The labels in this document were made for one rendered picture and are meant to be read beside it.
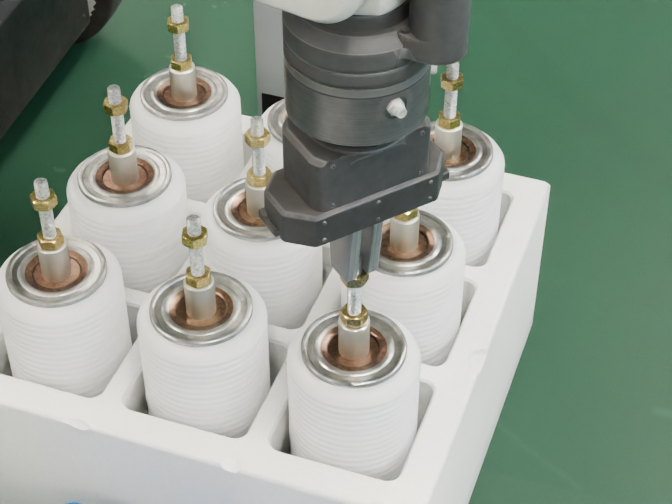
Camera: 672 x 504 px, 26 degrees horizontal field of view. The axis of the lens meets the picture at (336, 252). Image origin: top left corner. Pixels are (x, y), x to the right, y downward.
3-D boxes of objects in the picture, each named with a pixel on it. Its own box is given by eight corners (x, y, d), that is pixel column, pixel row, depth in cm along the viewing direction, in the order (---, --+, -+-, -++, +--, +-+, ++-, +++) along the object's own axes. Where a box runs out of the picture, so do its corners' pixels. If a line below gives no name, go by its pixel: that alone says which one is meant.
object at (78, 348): (15, 471, 118) (-22, 315, 106) (40, 383, 125) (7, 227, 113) (132, 477, 118) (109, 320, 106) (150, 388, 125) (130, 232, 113)
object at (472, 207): (500, 283, 134) (516, 128, 122) (476, 355, 128) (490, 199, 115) (400, 261, 137) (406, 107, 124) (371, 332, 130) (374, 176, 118)
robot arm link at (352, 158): (400, 130, 99) (406, -20, 91) (480, 211, 93) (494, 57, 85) (235, 191, 94) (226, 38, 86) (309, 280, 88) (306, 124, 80)
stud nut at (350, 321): (357, 332, 101) (357, 323, 100) (336, 322, 101) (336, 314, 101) (371, 315, 102) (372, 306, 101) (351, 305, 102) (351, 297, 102)
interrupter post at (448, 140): (464, 148, 121) (467, 116, 118) (457, 166, 119) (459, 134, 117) (436, 143, 121) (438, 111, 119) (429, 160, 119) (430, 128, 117)
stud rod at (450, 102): (456, 137, 119) (461, 61, 114) (450, 143, 118) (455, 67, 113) (445, 133, 119) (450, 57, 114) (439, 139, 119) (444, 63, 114)
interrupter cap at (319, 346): (283, 372, 102) (283, 366, 102) (325, 302, 107) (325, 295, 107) (383, 404, 100) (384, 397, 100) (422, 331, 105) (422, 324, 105)
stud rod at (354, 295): (356, 341, 102) (357, 263, 97) (344, 336, 102) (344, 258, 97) (363, 333, 103) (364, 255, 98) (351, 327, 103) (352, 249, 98)
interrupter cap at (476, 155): (501, 136, 122) (502, 129, 121) (481, 192, 117) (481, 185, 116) (414, 119, 123) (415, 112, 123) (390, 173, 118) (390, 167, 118)
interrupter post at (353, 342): (331, 358, 103) (331, 325, 101) (344, 335, 105) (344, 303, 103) (363, 368, 103) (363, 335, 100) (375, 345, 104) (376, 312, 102)
